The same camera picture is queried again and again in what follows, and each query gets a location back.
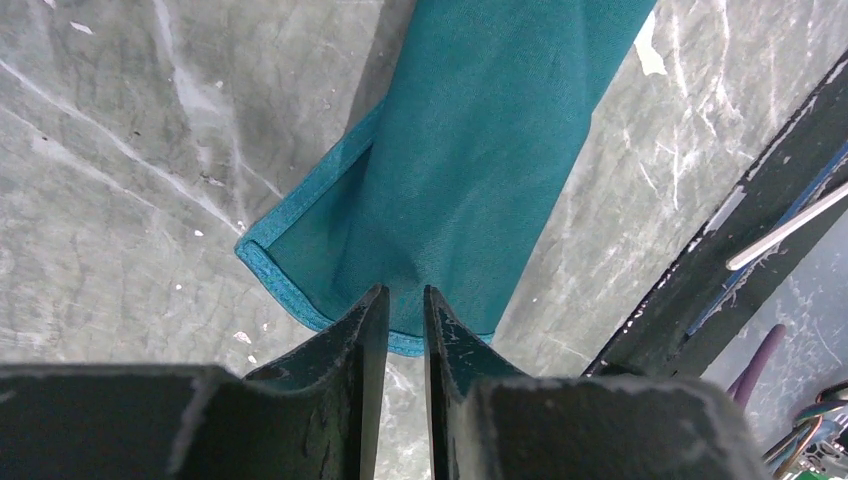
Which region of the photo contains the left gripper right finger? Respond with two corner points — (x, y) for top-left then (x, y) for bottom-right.
(423, 286), (768, 479)

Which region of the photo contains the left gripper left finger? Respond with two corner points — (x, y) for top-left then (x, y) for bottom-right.
(1, 285), (390, 479)

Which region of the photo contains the teal cloth napkin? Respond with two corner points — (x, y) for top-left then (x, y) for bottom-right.
(235, 1), (654, 357)

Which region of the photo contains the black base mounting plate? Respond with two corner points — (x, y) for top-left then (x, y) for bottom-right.
(584, 56), (847, 377)

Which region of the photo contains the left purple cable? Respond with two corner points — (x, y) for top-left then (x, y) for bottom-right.
(725, 323), (788, 411)

